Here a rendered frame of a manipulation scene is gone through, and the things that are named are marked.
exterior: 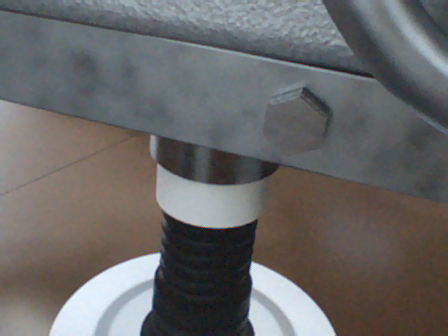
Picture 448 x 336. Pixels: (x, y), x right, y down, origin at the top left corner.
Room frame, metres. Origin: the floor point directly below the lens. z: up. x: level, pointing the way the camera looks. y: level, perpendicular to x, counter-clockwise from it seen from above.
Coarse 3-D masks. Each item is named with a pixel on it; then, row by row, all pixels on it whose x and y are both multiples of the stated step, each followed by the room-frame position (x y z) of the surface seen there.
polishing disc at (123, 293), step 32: (96, 288) 0.34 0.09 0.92; (128, 288) 0.34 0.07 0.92; (256, 288) 0.36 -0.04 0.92; (288, 288) 0.36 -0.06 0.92; (64, 320) 0.30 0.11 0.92; (96, 320) 0.30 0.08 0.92; (128, 320) 0.31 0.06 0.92; (256, 320) 0.32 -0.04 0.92; (288, 320) 0.32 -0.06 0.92; (320, 320) 0.33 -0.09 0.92
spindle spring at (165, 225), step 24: (168, 216) 0.28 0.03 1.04; (168, 240) 0.28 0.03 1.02; (192, 240) 0.27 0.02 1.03; (216, 240) 0.27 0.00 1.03; (240, 240) 0.27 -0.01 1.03; (168, 264) 0.27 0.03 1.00; (192, 264) 0.27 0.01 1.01; (216, 264) 0.27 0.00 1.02; (240, 264) 0.28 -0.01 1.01; (168, 288) 0.27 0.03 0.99; (192, 288) 0.26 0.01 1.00; (216, 288) 0.27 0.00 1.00; (240, 288) 0.28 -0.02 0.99
